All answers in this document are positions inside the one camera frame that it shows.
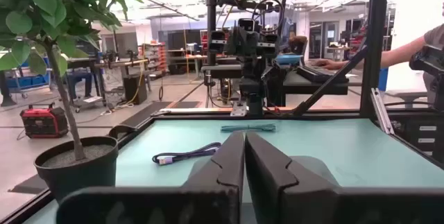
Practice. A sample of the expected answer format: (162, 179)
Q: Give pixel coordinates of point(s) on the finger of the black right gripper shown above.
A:
(244, 49)
(256, 49)

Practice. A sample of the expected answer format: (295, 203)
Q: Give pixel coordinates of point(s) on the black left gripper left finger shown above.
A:
(208, 203)

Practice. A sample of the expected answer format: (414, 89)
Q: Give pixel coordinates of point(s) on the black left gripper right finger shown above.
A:
(277, 196)

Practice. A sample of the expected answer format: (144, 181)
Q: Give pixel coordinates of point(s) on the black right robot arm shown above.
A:
(255, 92)

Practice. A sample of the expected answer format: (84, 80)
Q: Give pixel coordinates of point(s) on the person's forearm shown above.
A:
(402, 52)

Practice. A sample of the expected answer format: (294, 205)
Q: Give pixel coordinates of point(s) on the blue tray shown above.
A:
(288, 59)

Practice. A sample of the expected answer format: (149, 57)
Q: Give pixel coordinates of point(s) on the brown chair back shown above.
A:
(298, 44)

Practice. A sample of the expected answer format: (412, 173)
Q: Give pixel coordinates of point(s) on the black pole stand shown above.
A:
(211, 26)

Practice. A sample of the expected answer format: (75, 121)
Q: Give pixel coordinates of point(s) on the black keyboard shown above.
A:
(319, 74)

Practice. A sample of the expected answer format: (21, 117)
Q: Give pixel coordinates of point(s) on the black desk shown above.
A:
(312, 87)

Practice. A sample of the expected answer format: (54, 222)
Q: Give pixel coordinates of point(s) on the person's hand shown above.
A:
(327, 64)

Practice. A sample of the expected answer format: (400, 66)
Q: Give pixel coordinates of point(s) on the shelf with orange bins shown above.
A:
(154, 55)

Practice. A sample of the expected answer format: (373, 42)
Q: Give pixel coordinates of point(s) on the blue bin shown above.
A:
(383, 79)

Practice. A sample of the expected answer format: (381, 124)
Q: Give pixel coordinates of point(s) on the silver aluminium extrusion bar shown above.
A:
(381, 111)

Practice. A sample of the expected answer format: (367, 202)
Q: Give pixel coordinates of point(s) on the green plant in black pot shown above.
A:
(79, 175)

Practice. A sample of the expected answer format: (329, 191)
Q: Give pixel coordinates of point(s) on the grey workbench with equipment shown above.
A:
(104, 65)

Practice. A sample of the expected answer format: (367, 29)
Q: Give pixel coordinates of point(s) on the black labelled drawer unit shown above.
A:
(421, 137)

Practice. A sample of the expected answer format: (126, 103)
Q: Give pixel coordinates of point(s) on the black device on stand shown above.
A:
(428, 61)

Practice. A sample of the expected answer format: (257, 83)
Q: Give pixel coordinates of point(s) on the person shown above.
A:
(435, 36)

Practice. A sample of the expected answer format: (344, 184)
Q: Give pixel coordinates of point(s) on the red and black generator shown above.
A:
(43, 121)

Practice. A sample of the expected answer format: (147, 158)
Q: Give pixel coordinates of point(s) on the cart with blue bins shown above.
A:
(26, 80)

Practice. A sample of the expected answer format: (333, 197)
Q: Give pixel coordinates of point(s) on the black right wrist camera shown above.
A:
(246, 25)

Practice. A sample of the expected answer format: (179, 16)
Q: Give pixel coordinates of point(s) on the silver metal bracket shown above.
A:
(238, 109)

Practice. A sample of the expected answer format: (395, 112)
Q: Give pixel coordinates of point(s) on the black diagonal frame brace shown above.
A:
(329, 82)

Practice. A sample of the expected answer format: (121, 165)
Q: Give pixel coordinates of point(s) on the black vertical frame post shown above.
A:
(376, 43)

